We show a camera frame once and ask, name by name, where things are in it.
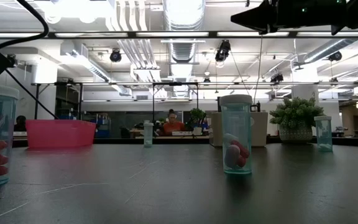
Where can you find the person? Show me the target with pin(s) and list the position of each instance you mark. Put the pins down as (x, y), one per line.
(20, 123)
(173, 127)

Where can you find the small background potted plant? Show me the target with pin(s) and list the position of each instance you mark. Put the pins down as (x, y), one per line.
(196, 115)

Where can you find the black table mat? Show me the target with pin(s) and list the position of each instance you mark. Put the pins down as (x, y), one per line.
(166, 193)

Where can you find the ribbed silver ventilation duct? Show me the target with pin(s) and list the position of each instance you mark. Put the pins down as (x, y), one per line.
(183, 18)

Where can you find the black ceiling spotlight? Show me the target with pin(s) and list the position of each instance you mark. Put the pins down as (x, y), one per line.
(335, 56)
(222, 51)
(12, 60)
(115, 56)
(277, 77)

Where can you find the black background frame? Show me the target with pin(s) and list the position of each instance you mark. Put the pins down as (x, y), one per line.
(153, 102)
(37, 102)

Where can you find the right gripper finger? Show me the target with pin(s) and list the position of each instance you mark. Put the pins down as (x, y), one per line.
(259, 15)
(269, 30)

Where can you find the white rectangular ceiling duct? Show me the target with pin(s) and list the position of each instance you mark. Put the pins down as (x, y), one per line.
(87, 65)

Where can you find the blue storage crates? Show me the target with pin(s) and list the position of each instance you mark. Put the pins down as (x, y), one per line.
(103, 133)

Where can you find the green potted plant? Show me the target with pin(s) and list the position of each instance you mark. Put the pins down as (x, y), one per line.
(295, 115)

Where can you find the black aluminium station frame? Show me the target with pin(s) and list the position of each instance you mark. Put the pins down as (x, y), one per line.
(182, 140)

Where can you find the red plastic bin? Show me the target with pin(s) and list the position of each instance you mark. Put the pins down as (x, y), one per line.
(61, 133)

